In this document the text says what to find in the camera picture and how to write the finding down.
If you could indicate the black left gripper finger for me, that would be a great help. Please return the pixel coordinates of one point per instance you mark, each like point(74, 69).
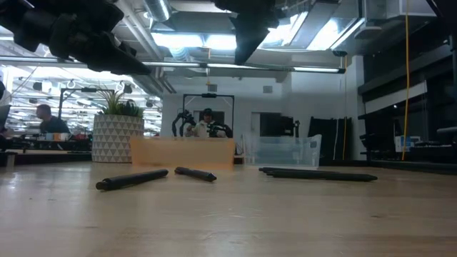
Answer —
point(126, 48)
point(118, 59)

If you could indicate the white and blue box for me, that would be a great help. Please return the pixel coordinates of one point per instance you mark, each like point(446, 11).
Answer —
point(405, 142)

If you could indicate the orange plastic bin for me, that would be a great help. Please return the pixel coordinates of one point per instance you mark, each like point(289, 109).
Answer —
point(182, 151)

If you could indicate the black office chair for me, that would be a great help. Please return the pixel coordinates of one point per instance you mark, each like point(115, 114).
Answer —
point(367, 146)

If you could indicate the person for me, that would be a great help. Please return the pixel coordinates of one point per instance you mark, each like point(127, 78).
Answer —
point(205, 128)
point(51, 123)

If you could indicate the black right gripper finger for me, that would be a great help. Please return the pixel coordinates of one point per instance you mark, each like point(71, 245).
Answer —
point(248, 39)

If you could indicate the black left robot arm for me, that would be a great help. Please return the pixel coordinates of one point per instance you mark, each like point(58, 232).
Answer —
point(21, 21)

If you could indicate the clear plastic bin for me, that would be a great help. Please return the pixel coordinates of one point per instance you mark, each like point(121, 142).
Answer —
point(282, 151)

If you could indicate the black pen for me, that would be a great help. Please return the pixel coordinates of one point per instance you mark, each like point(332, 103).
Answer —
point(285, 170)
point(321, 176)
point(132, 179)
point(196, 173)

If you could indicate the black background robot arm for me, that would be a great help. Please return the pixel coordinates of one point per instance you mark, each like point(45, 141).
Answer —
point(178, 123)

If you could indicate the black leaning panels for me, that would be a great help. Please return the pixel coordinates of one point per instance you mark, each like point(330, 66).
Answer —
point(323, 139)

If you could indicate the succulent in white patterned pot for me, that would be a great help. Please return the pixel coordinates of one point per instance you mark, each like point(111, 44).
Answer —
point(118, 139)

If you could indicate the black background station frame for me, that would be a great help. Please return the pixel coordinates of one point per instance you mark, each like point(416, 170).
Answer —
point(209, 95)

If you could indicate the black wall screen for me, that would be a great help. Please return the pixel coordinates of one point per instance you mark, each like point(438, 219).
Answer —
point(276, 125)

